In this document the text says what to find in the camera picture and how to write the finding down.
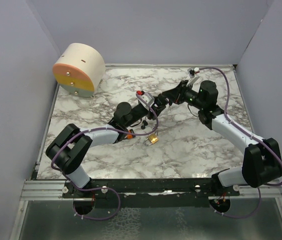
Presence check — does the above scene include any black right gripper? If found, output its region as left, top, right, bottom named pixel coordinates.
left=162, top=81, right=204, bottom=111

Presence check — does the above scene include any black-headed key bunch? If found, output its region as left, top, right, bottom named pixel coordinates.
left=168, top=98, right=177, bottom=111
left=141, top=120, right=148, bottom=130

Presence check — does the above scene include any black Kaijing padlock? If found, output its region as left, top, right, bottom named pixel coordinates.
left=155, top=94, right=169, bottom=111

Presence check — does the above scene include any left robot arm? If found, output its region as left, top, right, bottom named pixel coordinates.
left=45, top=95, right=169, bottom=198

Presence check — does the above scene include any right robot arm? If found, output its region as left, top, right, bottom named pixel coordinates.
left=162, top=80, right=282, bottom=196

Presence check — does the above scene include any orange and black padlock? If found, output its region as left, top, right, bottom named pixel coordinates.
left=126, top=129, right=135, bottom=140

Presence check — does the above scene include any brass padlock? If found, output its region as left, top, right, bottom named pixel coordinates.
left=144, top=133, right=159, bottom=146

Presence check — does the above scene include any cream cylinder with coloured face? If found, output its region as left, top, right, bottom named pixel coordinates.
left=52, top=43, right=106, bottom=98

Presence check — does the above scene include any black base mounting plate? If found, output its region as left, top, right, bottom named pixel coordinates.
left=62, top=178, right=239, bottom=209

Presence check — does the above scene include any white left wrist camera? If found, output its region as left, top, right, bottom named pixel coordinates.
left=136, top=90, right=155, bottom=110

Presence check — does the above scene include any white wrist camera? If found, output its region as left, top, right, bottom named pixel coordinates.
left=187, top=67, right=200, bottom=87
left=136, top=90, right=155, bottom=110

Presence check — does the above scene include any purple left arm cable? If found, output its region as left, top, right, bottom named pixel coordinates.
left=50, top=104, right=159, bottom=221

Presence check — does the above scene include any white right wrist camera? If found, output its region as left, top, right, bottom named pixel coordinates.
left=187, top=67, right=200, bottom=87

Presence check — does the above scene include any aluminium frame rail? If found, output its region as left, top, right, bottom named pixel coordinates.
left=20, top=180, right=65, bottom=201

